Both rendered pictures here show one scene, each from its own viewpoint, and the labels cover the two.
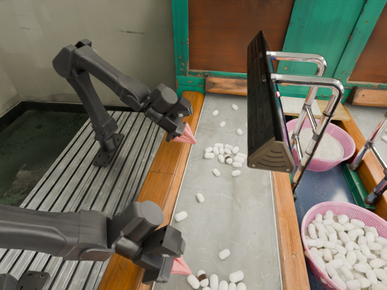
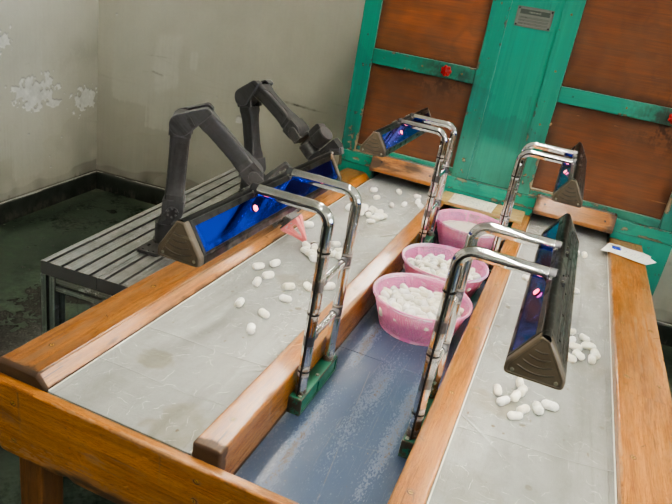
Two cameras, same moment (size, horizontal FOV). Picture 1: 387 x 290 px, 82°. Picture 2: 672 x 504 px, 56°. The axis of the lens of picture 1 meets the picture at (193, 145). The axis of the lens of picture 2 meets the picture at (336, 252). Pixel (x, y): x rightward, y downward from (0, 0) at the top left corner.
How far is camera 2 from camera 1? 1.59 m
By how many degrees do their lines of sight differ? 20
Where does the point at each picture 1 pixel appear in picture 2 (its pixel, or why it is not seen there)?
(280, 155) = (376, 142)
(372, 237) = not seen: hidden behind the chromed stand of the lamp
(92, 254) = (255, 177)
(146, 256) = not seen: hidden behind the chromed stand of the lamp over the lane
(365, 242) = not seen: hidden behind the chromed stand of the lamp
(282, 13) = (460, 102)
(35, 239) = (236, 149)
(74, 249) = (248, 167)
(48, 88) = (146, 160)
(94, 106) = (254, 138)
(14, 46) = (128, 93)
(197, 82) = (364, 160)
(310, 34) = (488, 127)
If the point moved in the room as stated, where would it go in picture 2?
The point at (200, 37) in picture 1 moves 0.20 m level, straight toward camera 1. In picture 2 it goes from (376, 110) to (367, 117)
